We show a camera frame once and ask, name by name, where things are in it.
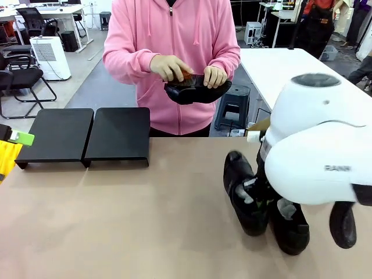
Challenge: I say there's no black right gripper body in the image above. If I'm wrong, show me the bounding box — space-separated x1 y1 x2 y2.
249 145 280 205

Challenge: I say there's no black leather buckle shoe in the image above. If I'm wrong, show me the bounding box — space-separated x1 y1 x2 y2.
163 78 233 106
223 150 273 237
269 197 310 256

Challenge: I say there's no brown shoe brush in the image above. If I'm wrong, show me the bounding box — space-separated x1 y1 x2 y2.
167 67 206 88

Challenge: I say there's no person's left forearm pink sleeve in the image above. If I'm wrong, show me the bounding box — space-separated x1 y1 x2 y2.
208 48 241 79

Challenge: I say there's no person's right forearm pink sleeve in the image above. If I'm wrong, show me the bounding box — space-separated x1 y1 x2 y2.
103 48 162 78

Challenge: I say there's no black metal shoe stand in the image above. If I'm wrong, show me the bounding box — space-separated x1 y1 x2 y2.
14 108 95 170
83 106 151 169

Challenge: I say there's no person's left hand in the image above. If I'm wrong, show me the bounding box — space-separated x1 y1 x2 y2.
203 66 228 89

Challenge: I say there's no person's right hand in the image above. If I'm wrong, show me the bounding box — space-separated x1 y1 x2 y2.
150 54 194 83

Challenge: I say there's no yellow cloth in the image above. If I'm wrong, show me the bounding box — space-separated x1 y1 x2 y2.
0 140 23 184

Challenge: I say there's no brown cardboard box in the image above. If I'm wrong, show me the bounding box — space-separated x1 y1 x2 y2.
245 116 273 137

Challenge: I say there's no black sled-base chair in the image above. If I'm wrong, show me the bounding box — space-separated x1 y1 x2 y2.
0 45 58 120

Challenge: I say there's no white air purifier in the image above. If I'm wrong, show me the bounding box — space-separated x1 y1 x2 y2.
30 35 72 81

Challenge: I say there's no dark plastic stool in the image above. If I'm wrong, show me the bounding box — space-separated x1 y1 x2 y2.
214 84 251 131

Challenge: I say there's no white table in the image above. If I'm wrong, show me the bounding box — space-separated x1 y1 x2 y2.
239 48 372 128

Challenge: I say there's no black computer tower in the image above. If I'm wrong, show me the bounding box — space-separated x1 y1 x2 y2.
60 30 79 53

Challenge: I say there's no black mesh office chair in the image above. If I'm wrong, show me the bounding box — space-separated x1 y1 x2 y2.
16 7 63 46

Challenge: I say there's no white office desk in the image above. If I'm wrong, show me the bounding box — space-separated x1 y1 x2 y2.
0 4 94 55

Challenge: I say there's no grey storage bin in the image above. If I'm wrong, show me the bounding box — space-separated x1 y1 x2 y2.
319 45 339 62

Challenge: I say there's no white computer case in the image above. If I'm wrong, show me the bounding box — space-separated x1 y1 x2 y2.
245 20 266 47

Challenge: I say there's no grey plastic stool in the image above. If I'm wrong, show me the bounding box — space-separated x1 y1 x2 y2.
99 10 113 31

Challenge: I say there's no person in dark trousers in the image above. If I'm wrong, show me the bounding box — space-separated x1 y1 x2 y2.
347 55 372 94

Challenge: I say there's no person in black apron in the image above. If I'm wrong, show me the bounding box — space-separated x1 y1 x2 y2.
296 0 345 59

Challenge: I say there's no person in pink hoodie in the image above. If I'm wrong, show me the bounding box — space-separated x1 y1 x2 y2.
102 0 241 137

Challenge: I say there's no white desk with black panel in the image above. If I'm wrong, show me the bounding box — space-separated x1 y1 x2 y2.
257 1 303 49

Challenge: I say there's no person in purple top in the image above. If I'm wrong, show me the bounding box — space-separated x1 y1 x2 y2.
341 0 372 50

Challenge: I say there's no black right arm cable loop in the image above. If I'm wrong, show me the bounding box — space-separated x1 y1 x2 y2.
329 183 372 249

